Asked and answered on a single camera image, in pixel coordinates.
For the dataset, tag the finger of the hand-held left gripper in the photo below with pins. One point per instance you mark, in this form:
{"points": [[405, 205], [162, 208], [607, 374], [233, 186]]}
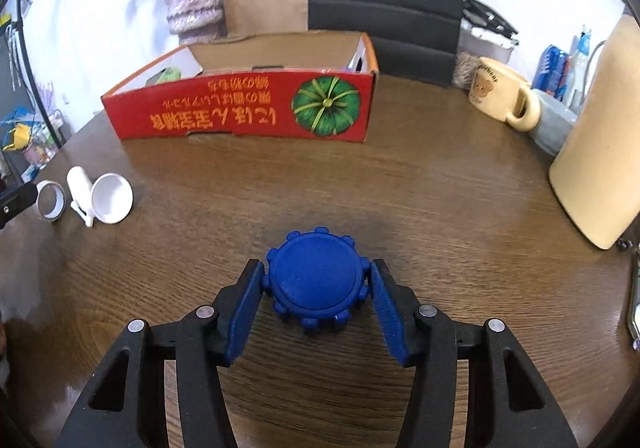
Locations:
{"points": [[17, 202]]}

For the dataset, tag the clear container with black lid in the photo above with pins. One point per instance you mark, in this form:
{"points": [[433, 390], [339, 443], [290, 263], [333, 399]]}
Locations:
{"points": [[487, 35]]}

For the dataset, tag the clear spray bottle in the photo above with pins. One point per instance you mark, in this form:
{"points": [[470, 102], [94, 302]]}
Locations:
{"points": [[579, 63]]}

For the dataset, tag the pink marbled vase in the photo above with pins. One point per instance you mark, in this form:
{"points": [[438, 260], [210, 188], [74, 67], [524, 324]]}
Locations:
{"points": [[192, 3]]}

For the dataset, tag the red cardboard box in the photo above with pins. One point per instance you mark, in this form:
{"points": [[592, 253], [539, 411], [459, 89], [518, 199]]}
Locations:
{"points": [[225, 108]]}

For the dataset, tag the yellow bear mug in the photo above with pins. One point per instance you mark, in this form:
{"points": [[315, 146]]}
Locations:
{"points": [[495, 88]]}

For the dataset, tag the grey mug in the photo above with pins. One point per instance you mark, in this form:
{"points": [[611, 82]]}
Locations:
{"points": [[552, 123]]}

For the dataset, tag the jute twine ball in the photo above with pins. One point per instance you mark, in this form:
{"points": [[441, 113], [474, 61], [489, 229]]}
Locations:
{"points": [[466, 70]]}

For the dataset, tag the white plastic funnel piece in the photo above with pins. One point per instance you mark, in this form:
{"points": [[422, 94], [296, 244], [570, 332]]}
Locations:
{"points": [[112, 200]]}

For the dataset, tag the cream thermos jug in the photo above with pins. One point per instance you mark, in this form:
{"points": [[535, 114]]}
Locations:
{"points": [[600, 153]]}

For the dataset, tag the blue drink can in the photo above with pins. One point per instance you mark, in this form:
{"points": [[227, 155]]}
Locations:
{"points": [[550, 70]]}

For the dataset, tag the cluttered storage rack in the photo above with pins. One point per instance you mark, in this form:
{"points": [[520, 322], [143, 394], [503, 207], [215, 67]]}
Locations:
{"points": [[25, 138]]}

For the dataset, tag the blue gear-shaped lid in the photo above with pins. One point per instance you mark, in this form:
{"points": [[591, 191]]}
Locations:
{"points": [[317, 278]]}

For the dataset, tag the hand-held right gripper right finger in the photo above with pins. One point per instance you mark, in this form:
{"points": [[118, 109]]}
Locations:
{"points": [[392, 313]]}

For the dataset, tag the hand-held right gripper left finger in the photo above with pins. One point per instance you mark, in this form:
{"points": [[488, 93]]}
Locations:
{"points": [[245, 313]]}

